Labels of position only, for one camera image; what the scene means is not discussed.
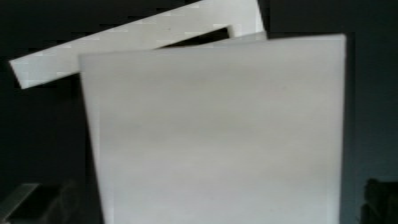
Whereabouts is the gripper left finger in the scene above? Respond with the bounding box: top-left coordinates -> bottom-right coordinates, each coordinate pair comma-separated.
0,182 -> 78,224

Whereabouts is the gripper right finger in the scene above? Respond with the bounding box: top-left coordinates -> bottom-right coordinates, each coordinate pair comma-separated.
361,179 -> 398,224

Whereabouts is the white cabinet top block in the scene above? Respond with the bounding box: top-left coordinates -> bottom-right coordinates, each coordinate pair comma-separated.
80,35 -> 347,224

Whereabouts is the white fence frame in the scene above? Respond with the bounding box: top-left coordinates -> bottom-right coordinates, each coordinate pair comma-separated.
9,0 -> 265,89

